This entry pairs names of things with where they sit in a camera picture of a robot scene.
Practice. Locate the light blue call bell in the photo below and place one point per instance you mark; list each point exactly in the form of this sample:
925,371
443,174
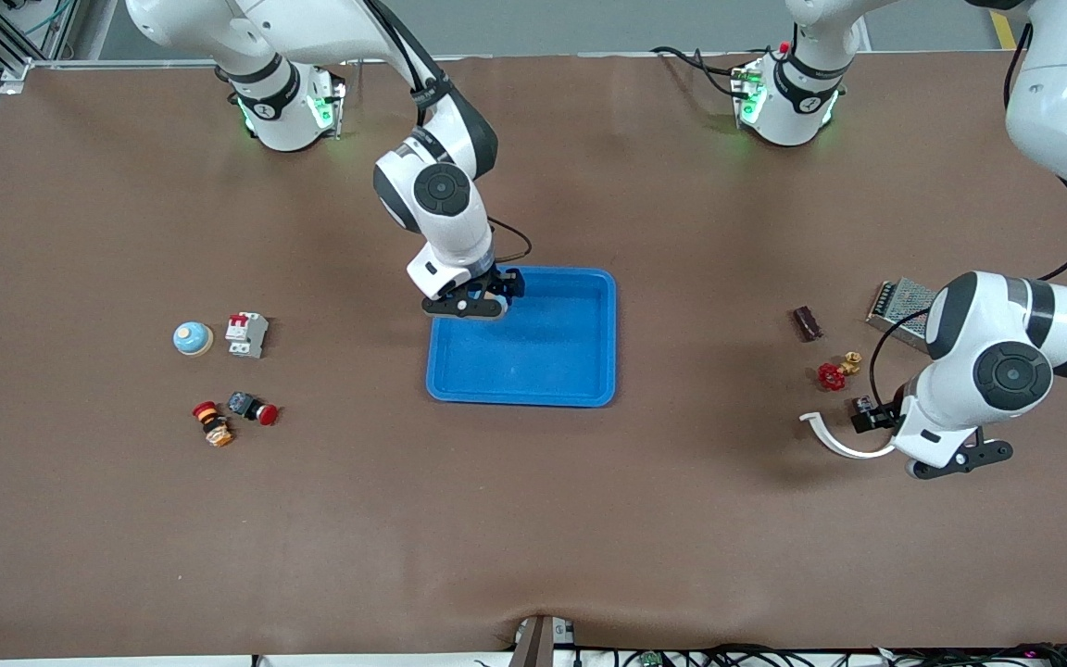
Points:
191,339

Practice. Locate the white half-round pipe clamp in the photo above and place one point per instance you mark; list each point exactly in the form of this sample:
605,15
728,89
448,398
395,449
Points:
858,454

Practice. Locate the black emergency stop red button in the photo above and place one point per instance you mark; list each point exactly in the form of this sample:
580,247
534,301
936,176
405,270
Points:
242,404

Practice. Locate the brown table edge bracket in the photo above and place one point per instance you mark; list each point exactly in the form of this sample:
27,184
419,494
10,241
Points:
538,644

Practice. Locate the brown table cover mat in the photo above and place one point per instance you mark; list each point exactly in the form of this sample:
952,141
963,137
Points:
533,519

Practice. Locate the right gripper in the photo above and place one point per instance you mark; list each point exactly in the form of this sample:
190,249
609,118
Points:
505,281

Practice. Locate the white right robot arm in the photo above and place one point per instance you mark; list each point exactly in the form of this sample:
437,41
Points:
455,232

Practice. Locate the small dark brown block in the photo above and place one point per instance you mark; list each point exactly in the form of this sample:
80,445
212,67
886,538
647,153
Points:
807,324

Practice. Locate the white circuit breaker red switch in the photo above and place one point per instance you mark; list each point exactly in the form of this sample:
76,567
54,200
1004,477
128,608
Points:
246,335

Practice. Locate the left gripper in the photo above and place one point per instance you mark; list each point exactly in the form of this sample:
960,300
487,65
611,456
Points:
870,416

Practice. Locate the metal mesh power supply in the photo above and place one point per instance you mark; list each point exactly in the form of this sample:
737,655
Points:
895,306

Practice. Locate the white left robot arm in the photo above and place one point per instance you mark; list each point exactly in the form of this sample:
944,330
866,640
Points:
997,315

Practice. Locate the blue plastic tray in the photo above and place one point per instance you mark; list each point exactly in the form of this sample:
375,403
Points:
533,361

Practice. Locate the orange red push button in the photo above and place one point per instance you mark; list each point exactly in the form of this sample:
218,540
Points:
216,428

